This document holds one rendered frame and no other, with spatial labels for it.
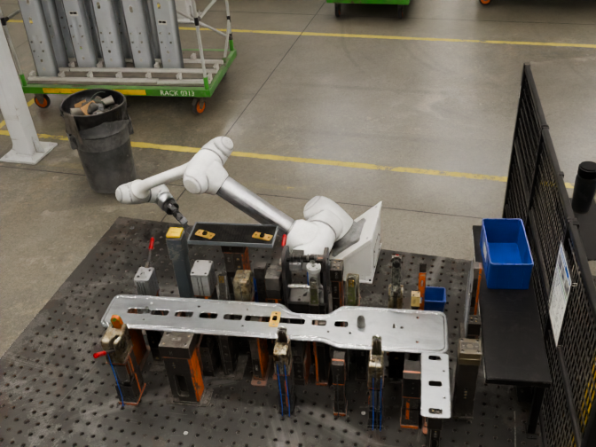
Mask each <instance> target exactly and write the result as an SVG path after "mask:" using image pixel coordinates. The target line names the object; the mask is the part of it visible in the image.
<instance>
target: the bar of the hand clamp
mask: <svg viewBox="0 0 596 447"><path fill-rule="evenodd" d="M401 261H402V256H401V255H392V271H391V296H393V286H398V296H400V286H401Z"/></svg>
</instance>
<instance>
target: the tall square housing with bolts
mask: <svg viewBox="0 0 596 447"><path fill-rule="evenodd" d="M190 276H191V280H192V288H193V292H194V296H196V298H197V299H212V300H218V297H217V291H216V284H217V282H216V274H215V268H214V263H213V261H206V260H196V261H195V263H194V265H193V267H192V270H191V273H190ZM216 317H217V314H211V313H201V314H200V318H216Z"/></svg>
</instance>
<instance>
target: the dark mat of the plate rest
mask: <svg viewBox="0 0 596 447"><path fill-rule="evenodd" d="M276 228H277V227H274V226H253V225H231V224H211V223H197V224H196V225H195V228H194V230H193V232H192V235H191V237H190V239H189V240H201V241H221V242H240V243H259V244H271V243H272V241H273V237H274V234H275V231H276ZM198 230H203V231H209V232H212V233H214V234H215V236H214V237H213V238H212V239H207V238H204V237H201V236H198V235H195V233H196V232H197V231H198ZM256 231H257V232H260V233H265V234H269V235H272V236H273V237H272V238H271V240H270V241H267V240H263V239H256V238H252V236H253V234H254V233H255V232H256Z"/></svg>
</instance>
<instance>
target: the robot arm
mask: <svg viewBox="0 0 596 447"><path fill-rule="evenodd" d="M232 150H233V142H232V141H231V140H230V139H229V138H228V137H215V138H214V139H212V140H210V141H209V142H208V143H206V144H205V145H204V146H203V147H202V148H201V149H200V150H199V151H198V152H197V153H196V154H195V155H194V156H193V158H192V159H191V160H190V161H189V162H187V163H185V164H184V165H182V166H179V167H176V168H174V169H170V170H168V171H165V172H162V173H160V174H158V175H155V176H151V177H149V178H147V179H145V180H143V181H142V180H135V181H132V182H129V183H126V184H122V185H120V186H119V187H118V188H117V189H116V192H115V196H116V199H117V200H118V201H119V202H120V203H122V204H127V205H135V204H142V203H153V204H157V205H158V206H159V207H160V208H161V210H163V211H165V212H166V213H167V214H168V215H173V217H175V219H176V220H177V221H179V223H180V224H181V225H183V227H184V228H185V230H186V231H187V232H188V233H189V235H190V233H191V231H192V227H190V226H189V225H188V224H187V223H188V221H187V220H186V218H185V217H184V216H183V215H182V214H181V213H180V212H179V210H178V209H179V206H178V204H177V203H176V200H175V198H174V197H173V196H172V194H171V193H170V192H169V189H168V187H167V186H166V185H165V184H166V183H169V182H172V181H175V180H177V179H180V178H183V183H184V187H185V188H186V190H187V191H189V192H191V193H193V194H202V193H207V194H211V195H216V194H217V195H218V196H220V197H221V198H223V199H224V200H226V201H228V202H229V203H231V204H232V205H233V206H234V207H236V208H238V209H239V210H241V211H242V212H244V213H245V214H247V215H248V216H250V217H252V218H253V219H255V220H256V221H257V222H258V223H260V224H274V225H278V232H277V234H278V235H279V236H280V237H281V238H282V235H284V234H285V235H286V246H289V252H290V254H292V251H293V249H301V250H304V255H307V254H314V255H323V254H324V249H325V247H329V253H330V251H331V250H332V249H334V251H333V254H332V256H333V257H335V256H337V255H338V254H339V253H341V252H342V251H344V250H345V249H347V248H349V247H351V246H352V245H354V244H356V243H357V242H358V241H359V240H360V235H361V232H362V230H363V227H364V224H365V221H366V219H364V218H362V219H361V220H359V221H358V222H355V221H354V220H353V219H352V218H351V217H350V216H349V215H348V214H347V213H346V212H345V211H344V210H343V209H342V208H341V207H340V206H339V205H338V204H336V203H335V202H334V201H332V200H330V199H328V198H327V197H324V196H315V197H314V198H312V199H311V200H310V201H309V202H308V203H307V204H306V205H305V207H304V210H303V214H304V218H305V219H306V220H307V221H304V220H296V221H295V220H294V219H293V218H291V217H290V216H288V215H286V214H285V213H283V212H282V211H280V210H279V209H277V208H275V207H274V206H272V205H271V204H270V203H269V202H267V201H266V200H264V199H262V198H261V197H259V196H258V195H256V194H255V193H253V192H251V191H250V190H248V189H247V188H246V187H245V186H243V185H242V184H240V183H238V182H237V181H235V180H234V179H232V178H231V177H229V176H228V173H227V171H226V170H225V169H224V167H223V165H224V164H225V162H226V161H227V159H228V157H229V156H230V155H231V153H232Z"/></svg>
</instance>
